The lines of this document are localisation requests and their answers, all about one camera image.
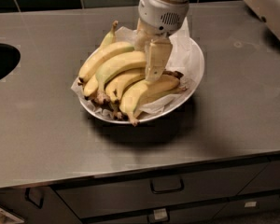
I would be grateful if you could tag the right drawer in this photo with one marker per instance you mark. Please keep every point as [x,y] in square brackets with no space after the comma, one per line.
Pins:
[268,179]

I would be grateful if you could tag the centre drawer with handle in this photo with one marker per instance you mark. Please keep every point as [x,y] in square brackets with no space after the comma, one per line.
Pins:
[134,195]

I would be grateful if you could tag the left cabinet door handle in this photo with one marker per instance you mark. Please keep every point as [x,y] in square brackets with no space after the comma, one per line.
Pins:
[34,196]

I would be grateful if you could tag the front yellow banana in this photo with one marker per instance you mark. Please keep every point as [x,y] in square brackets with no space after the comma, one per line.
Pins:
[131,98]

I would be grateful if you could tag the middle yellow banana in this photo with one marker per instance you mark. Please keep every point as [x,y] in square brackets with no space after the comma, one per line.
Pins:
[116,87]

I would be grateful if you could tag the white oval bowl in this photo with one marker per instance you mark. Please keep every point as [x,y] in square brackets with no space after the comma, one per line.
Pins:
[196,62]

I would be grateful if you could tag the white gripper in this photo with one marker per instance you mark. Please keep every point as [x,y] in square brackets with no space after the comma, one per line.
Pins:
[160,13]

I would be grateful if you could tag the white paper liner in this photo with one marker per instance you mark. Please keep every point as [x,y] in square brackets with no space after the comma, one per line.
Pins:
[183,52]

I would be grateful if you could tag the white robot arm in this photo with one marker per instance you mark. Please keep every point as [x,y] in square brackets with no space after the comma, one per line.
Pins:
[267,10]

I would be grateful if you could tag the left low yellow banana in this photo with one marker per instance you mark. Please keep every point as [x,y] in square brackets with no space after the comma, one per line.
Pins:
[91,88]

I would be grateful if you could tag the lower drawer with label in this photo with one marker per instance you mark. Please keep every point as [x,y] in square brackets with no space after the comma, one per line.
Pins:
[165,216]

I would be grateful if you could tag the small back banana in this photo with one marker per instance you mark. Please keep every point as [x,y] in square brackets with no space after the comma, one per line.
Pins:
[110,37]

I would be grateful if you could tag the bottom thin banana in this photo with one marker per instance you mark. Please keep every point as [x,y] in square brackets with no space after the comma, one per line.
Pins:
[155,103]

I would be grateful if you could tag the large yellow-green banana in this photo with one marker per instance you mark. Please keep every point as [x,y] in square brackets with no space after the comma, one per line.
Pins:
[113,67]

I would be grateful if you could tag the upper left yellow banana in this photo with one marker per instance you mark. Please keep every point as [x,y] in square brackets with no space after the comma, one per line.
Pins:
[100,56]

